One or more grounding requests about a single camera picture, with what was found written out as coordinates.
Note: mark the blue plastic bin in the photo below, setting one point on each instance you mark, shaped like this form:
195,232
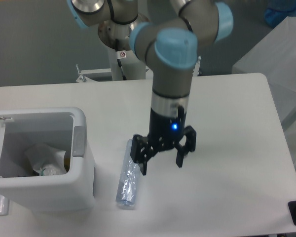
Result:
277,10

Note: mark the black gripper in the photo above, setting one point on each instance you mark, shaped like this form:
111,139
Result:
165,133

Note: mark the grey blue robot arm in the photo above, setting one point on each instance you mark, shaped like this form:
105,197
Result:
170,50

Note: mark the white base bracket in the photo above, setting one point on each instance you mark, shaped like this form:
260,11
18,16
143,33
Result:
106,74

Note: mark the clear plastic water bottle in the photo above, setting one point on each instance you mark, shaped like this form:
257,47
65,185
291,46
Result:
128,181

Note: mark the clear plastic wrapper bag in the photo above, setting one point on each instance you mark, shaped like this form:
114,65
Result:
46,160

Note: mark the white trash can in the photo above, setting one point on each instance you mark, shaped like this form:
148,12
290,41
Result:
64,128

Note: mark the white side table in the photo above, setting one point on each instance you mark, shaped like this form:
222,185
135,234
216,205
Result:
275,57

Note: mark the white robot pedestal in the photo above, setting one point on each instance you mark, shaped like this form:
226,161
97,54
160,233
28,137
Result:
123,61

